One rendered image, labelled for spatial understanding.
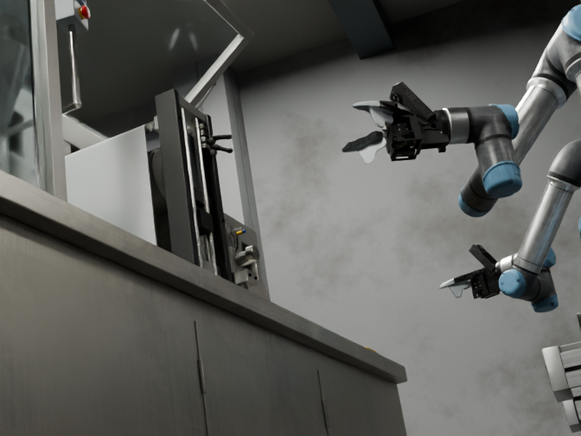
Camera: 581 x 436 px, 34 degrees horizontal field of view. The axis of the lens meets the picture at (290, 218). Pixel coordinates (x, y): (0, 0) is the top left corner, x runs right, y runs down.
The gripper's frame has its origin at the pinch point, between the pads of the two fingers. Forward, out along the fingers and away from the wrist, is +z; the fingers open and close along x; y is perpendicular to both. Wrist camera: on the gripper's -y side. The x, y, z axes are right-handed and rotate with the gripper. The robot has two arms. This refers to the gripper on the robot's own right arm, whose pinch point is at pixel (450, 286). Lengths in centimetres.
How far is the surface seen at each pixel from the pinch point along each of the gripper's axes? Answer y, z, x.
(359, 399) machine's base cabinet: 34, -20, -85
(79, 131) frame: -55, 32, -107
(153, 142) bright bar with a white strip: -35, -1, -112
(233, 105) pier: -165, 165, 110
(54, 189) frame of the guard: 3, -48, -178
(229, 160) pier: -129, 163, 94
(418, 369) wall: 3, 109, 130
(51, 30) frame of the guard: -25, -48, -173
